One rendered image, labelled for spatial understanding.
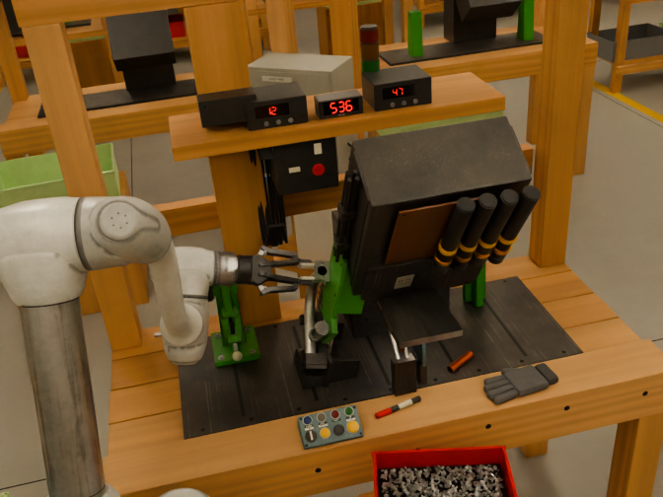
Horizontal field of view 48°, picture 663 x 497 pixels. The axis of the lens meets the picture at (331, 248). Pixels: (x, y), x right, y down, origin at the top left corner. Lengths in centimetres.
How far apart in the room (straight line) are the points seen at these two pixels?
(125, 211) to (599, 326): 150
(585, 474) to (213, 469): 166
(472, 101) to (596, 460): 164
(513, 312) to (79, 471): 136
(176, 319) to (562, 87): 130
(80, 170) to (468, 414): 119
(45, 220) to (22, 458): 225
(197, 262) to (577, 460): 184
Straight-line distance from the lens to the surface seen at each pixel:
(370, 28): 206
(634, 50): 701
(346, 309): 193
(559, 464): 311
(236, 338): 210
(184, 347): 183
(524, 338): 220
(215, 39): 197
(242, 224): 216
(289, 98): 194
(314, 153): 199
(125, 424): 209
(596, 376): 210
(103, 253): 131
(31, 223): 134
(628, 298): 408
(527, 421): 204
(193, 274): 185
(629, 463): 236
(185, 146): 192
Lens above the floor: 222
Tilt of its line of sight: 30 degrees down
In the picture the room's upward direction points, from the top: 5 degrees counter-clockwise
